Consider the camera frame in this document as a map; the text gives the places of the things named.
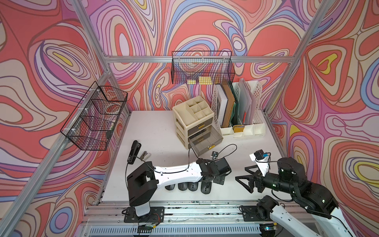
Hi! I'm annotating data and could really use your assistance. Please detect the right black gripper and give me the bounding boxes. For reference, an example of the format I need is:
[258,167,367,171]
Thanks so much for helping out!
[235,164,296,195]

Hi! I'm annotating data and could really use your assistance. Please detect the black computer mouse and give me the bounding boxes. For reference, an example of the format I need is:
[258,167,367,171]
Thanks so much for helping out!
[178,182,188,191]
[165,184,176,191]
[188,182,198,192]
[201,181,212,195]

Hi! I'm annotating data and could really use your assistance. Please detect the beige drawer organizer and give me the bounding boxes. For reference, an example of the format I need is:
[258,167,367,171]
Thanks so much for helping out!
[172,96,214,149]

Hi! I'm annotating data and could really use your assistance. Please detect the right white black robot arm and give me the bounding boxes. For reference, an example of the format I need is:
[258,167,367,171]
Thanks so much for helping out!
[235,158,355,237]

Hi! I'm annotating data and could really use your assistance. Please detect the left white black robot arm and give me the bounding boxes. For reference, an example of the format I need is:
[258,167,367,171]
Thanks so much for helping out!
[125,158,232,217]

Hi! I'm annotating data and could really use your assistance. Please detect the white file rack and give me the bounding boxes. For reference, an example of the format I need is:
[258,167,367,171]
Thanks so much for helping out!
[211,80,266,140]

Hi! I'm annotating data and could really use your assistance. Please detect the brown cardboard folder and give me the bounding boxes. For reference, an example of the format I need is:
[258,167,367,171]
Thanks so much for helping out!
[221,84,235,128]

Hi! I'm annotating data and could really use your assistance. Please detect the green folder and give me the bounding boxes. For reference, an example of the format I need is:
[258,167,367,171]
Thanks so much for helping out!
[229,83,240,126]

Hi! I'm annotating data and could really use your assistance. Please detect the white book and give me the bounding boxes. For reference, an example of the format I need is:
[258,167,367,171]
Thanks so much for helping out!
[216,85,228,125]

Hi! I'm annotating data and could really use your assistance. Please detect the translucent grey folders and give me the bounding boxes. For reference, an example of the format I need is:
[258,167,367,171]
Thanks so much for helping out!
[238,79,252,125]

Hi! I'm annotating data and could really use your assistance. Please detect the black stapler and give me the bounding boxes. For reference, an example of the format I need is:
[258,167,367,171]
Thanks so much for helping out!
[127,140,141,165]

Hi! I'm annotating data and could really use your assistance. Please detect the yellow sticky notes pad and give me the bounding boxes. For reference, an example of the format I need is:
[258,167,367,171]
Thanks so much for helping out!
[198,76,213,85]

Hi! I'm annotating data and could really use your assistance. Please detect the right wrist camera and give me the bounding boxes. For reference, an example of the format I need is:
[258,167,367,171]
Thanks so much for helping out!
[249,150,271,177]

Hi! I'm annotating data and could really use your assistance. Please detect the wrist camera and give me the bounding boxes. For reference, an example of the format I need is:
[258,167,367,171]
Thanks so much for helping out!
[249,150,271,177]
[211,151,219,158]

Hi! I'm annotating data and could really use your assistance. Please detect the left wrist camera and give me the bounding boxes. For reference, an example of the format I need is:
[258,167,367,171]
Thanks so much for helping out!
[211,151,219,158]

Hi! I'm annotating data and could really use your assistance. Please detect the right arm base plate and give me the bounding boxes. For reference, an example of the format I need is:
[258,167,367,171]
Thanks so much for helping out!
[238,205,267,222]

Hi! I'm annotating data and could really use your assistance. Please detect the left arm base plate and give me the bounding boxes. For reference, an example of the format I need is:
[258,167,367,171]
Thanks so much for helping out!
[123,205,165,224]

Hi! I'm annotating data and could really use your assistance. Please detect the back black wire basket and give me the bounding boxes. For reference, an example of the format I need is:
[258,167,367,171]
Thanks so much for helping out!
[171,49,235,85]

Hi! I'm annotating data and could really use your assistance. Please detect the black wire basket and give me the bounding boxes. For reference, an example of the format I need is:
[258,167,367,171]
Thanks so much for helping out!
[171,49,235,85]
[60,82,128,151]

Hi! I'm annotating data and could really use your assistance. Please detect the aluminium rail base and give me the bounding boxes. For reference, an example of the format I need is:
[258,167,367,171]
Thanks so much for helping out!
[73,199,332,237]

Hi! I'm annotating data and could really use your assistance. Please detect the left black wire basket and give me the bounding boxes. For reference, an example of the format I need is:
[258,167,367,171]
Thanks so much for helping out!
[60,82,128,151]

